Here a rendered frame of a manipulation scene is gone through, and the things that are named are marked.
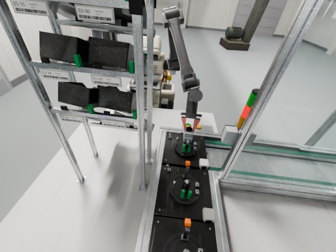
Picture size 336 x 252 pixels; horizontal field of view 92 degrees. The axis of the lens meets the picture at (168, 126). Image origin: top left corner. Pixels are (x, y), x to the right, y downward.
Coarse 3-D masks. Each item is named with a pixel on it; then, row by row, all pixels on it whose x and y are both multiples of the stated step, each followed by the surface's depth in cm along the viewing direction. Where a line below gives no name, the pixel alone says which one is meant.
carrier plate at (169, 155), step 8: (168, 136) 100; (176, 136) 100; (200, 136) 102; (168, 144) 94; (200, 144) 97; (168, 152) 90; (200, 152) 92; (168, 160) 86; (176, 160) 86; (184, 160) 86; (192, 160) 87
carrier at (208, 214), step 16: (160, 176) 78; (176, 176) 76; (192, 176) 79; (208, 176) 80; (160, 192) 72; (176, 192) 70; (192, 192) 71; (208, 192) 74; (160, 208) 67; (176, 208) 67; (192, 208) 68; (208, 208) 66
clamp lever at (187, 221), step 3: (186, 219) 55; (189, 219) 55; (186, 222) 54; (189, 222) 54; (186, 225) 54; (189, 225) 54; (186, 228) 53; (189, 228) 53; (183, 231) 57; (186, 231) 53; (189, 231) 53; (183, 234) 56; (186, 234) 56; (183, 237) 56; (186, 237) 56
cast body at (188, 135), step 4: (188, 128) 83; (192, 128) 85; (184, 132) 83; (188, 132) 82; (192, 132) 83; (184, 136) 84; (188, 136) 84; (192, 136) 84; (184, 140) 85; (188, 140) 84
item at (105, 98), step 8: (104, 88) 58; (112, 88) 67; (104, 96) 59; (112, 96) 58; (120, 96) 58; (128, 96) 57; (144, 96) 69; (104, 104) 60; (112, 104) 59; (120, 104) 58; (128, 104) 58; (144, 104) 72; (152, 104) 84; (128, 112) 59
